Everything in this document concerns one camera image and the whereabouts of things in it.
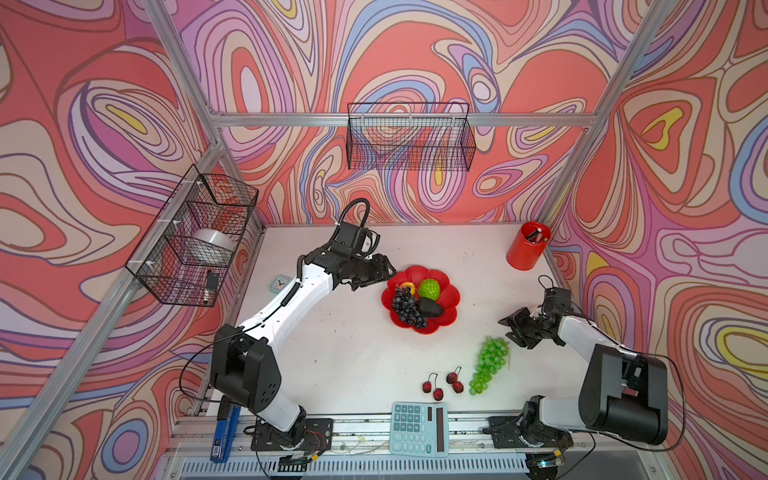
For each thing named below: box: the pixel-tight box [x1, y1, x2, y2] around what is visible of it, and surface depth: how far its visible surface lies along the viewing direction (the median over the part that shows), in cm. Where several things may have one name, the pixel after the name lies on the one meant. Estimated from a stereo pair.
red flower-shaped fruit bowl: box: [381, 265, 461, 335], surface depth 96 cm
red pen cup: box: [506, 221, 552, 271], surface depth 104 cm
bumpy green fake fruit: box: [418, 278, 441, 301], surface depth 96 cm
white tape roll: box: [191, 228, 236, 253], surface depth 74 cm
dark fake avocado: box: [416, 297, 444, 318], surface depth 93 cm
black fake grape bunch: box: [392, 284, 428, 328], surface depth 93 cm
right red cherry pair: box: [446, 366, 464, 394], surface depth 83 cm
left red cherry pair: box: [422, 372, 444, 401], surface depth 81 cm
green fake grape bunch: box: [469, 336, 510, 395], surface depth 83 cm
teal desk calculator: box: [390, 401, 449, 457], surface depth 74 cm
